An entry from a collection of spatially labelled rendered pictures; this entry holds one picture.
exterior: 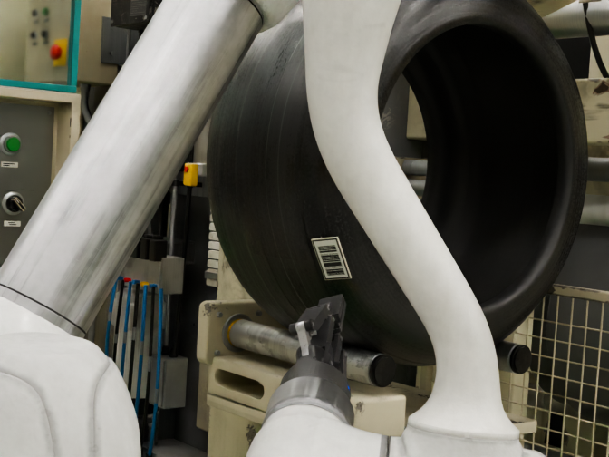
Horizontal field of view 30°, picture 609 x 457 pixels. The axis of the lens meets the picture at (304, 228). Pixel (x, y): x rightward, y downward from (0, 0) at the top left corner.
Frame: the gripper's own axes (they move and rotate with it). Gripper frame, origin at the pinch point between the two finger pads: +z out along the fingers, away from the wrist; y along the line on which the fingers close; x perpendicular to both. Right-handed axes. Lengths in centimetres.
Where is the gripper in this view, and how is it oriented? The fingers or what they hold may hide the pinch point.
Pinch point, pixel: (330, 315)
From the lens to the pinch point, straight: 134.8
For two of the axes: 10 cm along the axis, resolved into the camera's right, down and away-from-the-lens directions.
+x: 9.4, -2.6, -2.3
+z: 1.1, -4.1, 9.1
